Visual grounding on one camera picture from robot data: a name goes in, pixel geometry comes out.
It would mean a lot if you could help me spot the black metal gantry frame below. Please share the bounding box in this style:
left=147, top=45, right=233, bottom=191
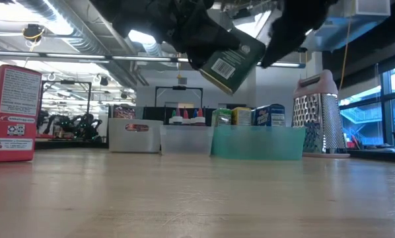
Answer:
left=38, top=80, right=93, bottom=133
left=155, top=85, right=204, bottom=108

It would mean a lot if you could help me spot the green Apple Jacks cereal box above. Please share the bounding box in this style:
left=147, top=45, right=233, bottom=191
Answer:
left=212, top=108, right=233, bottom=128

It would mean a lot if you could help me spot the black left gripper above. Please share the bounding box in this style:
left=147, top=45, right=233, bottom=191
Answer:
left=91, top=0, right=242, bottom=71

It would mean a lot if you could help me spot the yellow Corn Pops cereal box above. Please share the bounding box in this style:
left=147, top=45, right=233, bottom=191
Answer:
left=231, top=106, right=252, bottom=127

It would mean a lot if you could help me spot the ceiling light strip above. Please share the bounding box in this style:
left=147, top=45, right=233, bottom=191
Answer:
left=127, top=28, right=162, bottom=46

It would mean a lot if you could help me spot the dark green small box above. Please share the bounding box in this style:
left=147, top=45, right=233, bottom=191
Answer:
left=199, top=28, right=267, bottom=97

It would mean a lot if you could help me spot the blue Frosted Flakes cereal box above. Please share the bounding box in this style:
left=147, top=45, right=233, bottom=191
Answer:
left=251, top=103, right=286, bottom=128

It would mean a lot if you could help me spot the metal box grater pink handle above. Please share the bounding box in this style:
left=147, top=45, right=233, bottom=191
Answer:
left=291, top=68, right=351, bottom=159

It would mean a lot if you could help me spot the long suspended light bar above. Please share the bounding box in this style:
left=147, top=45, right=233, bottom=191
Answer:
left=0, top=50, right=306, bottom=69

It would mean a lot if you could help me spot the clear plastic bin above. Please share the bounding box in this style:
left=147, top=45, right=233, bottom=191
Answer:
left=160, top=124, right=215, bottom=155
left=108, top=118, right=164, bottom=153

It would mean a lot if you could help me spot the translucent green plastic tray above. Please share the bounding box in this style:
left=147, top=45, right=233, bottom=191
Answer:
left=211, top=125, right=306, bottom=161

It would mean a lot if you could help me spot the spiral silver ceiling duct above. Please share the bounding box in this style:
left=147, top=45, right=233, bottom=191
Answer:
left=15, top=0, right=142, bottom=87

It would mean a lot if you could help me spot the black monitor screen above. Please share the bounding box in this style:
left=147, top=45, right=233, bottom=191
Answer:
left=143, top=105, right=218, bottom=126

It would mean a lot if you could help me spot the black ceiling lamp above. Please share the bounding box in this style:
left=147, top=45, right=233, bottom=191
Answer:
left=22, top=23, right=46, bottom=42

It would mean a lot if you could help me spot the yellow hanging cord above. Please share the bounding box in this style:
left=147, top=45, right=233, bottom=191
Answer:
left=338, top=0, right=356, bottom=92

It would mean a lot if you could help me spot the red Froot Loops cereal box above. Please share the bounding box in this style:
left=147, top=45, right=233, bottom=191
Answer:
left=0, top=64, right=43, bottom=165

